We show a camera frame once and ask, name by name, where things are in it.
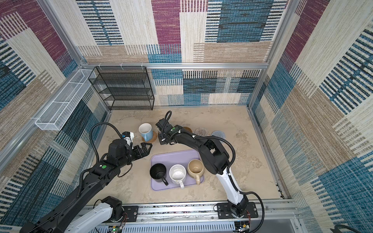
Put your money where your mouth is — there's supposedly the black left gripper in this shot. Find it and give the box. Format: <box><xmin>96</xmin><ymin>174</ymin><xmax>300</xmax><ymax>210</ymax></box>
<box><xmin>118</xmin><ymin>142</ymin><xmax>152</xmax><ymax>169</ymax></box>

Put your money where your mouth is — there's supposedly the light blue mug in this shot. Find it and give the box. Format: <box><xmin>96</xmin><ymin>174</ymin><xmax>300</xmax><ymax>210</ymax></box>
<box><xmin>139</xmin><ymin>123</ymin><xmax>153</xmax><ymax>142</ymax></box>

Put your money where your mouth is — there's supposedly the large brown wooden coaster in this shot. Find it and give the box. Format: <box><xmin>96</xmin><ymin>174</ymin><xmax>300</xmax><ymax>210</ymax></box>
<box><xmin>183</xmin><ymin>127</ymin><xmax>193</xmax><ymax>133</ymax></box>

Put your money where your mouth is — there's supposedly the white multicolour woven coaster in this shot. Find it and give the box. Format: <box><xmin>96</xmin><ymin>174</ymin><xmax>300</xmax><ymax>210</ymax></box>
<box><xmin>194</xmin><ymin>127</ymin><xmax>210</xmax><ymax>136</ymax></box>

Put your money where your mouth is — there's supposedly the blue grey woven coaster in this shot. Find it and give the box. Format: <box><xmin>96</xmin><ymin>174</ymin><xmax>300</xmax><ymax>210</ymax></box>
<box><xmin>211</xmin><ymin>130</ymin><xmax>226</xmax><ymax>139</ymax></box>

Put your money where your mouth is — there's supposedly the woven rattan coaster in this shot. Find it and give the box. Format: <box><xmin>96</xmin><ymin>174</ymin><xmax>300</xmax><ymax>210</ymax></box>
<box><xmin>141</xmin><ymin>131</ymin><xmax>157</xmax><ymax>143</ymax></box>

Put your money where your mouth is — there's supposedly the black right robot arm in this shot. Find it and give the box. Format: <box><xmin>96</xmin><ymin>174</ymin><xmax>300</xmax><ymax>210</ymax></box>
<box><xmin>156</xmin><ymin>123</ymin><xmax>249</xmax><ymax>217</ymax></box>

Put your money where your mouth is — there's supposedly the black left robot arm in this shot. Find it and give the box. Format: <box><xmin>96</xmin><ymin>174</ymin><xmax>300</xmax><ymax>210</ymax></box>
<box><xmin>20</xmin><ymin>139</ymin><xmax>153</xmax><ymax>233</ymax></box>

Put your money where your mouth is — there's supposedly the lavender plastic tray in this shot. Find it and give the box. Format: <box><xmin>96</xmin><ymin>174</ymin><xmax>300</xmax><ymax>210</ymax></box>
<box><xmin>150</xmin><ymin>150</ymin><xmax>200</xmax><ymax>191</ymax></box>

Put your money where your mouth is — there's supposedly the black mug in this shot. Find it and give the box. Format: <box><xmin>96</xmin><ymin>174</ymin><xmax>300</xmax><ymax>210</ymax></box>
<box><xmin>150</xmin><ymin>163</ymin><xmax>169</xmax><ymax>186</ymax></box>

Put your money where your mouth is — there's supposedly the white mug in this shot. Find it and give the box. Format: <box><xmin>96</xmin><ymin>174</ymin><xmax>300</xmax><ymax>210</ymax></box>
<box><xmin>169</xmin><ymin>164</ymin><xmax>187</xmax><ymax>189</ymax></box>

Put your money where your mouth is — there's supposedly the beige mug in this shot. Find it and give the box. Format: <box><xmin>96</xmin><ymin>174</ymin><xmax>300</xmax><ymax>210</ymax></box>
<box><xmin>187</xmin><ymin>159</ymin><xmax>205</xmax><ymax>185</ymax></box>

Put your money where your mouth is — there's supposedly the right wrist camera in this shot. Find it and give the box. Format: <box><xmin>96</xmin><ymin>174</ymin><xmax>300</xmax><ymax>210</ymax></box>
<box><xmin>156</xmin><ymin>118</ymin><xmax>170</xmax><ymax>133</ymax></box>

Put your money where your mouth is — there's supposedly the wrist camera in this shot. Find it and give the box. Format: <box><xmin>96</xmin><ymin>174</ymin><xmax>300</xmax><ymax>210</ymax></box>
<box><xmin>156</xmin><ymin>118</ymin><xmax>170</xmax><ymax>133</ymax></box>
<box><xmin>121</xmin><ymin>132</ymin><xmax>134</xmax><ymax>148</ymax></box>

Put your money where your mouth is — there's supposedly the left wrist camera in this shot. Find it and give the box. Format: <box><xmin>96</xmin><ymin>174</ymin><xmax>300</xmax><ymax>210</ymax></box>
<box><xmin>121</xmin><ymin>132</ymin><xmax>134</xmax><ymax>148</ymax></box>

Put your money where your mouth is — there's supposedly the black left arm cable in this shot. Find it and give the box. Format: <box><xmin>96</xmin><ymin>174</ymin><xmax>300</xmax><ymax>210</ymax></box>
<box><xmin>89</xmin><ymin>122</ymin><xmax>126</xmax><ymax>164</ymax></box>

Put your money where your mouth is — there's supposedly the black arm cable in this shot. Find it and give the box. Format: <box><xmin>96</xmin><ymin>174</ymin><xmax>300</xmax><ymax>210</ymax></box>
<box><xmin>162</xmin><ymin>110</ymin><xmax>266</xmax><ymax>233</ymax></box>
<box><xmin>89</xmin><ymin>122</ymin><xmax>126</xmax><ymax>164</ymax></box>

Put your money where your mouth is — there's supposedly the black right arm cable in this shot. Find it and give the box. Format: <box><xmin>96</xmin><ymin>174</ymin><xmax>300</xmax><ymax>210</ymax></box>
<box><xmin>162</xmin><ymin>110</ymin><xmax>266</xmax><ymax>233</ymax></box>

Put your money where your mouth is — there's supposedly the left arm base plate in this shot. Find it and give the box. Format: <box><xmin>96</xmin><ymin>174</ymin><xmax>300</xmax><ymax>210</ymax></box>
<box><xmin>104</xmin><ymin>205</ymin><xmax>139</xmax><ymax>223</ymax></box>

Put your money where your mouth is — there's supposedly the black wire mesh shelf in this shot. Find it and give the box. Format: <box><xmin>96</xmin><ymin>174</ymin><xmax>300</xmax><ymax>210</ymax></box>
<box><xmin>88</xmin><ymin>66</ymin><xmax>155</xmax><ymax>111</ymax></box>

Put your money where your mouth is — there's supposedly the white wire mesh basket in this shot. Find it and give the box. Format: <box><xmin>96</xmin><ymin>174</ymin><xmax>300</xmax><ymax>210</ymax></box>
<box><xmin>35</xmin><ymin>69</ymin><xmax>92</xmax><ymax>131</ymax></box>

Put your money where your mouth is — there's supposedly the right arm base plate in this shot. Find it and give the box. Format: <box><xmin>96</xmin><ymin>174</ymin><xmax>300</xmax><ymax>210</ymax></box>
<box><xmin>213</xmin><ymin>202</ymin><xmax>259</xmax><ymax>219</ymax></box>

